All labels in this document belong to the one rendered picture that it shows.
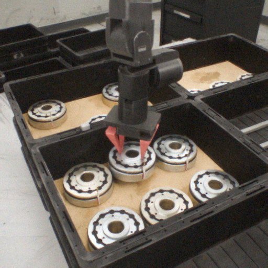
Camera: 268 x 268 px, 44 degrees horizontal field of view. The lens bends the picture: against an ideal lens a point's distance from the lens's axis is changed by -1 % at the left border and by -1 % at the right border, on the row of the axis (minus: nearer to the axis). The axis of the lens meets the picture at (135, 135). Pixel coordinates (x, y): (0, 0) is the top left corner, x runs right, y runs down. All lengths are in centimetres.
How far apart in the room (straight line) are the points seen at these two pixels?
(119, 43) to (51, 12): 344
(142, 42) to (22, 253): 52
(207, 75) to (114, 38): 63
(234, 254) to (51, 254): 39
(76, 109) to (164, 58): 42
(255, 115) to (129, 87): 49
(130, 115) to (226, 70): 66
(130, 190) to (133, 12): 36
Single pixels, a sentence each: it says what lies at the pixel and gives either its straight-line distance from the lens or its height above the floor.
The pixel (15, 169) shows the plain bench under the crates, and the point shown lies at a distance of 101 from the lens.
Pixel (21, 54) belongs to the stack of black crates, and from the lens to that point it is 222.
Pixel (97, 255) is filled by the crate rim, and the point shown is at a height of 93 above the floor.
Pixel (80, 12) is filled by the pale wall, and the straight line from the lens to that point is 416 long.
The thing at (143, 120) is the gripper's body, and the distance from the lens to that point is 64.
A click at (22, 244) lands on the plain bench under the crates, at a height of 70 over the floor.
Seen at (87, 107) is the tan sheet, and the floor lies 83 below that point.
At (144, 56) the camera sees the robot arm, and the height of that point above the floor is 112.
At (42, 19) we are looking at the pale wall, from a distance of 398.
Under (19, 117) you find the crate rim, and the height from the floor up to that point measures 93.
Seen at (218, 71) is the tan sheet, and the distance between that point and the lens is 121.
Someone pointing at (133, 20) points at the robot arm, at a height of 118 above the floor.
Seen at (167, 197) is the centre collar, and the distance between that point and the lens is 65.
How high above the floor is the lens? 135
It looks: 37 degrees down
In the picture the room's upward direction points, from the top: straight up
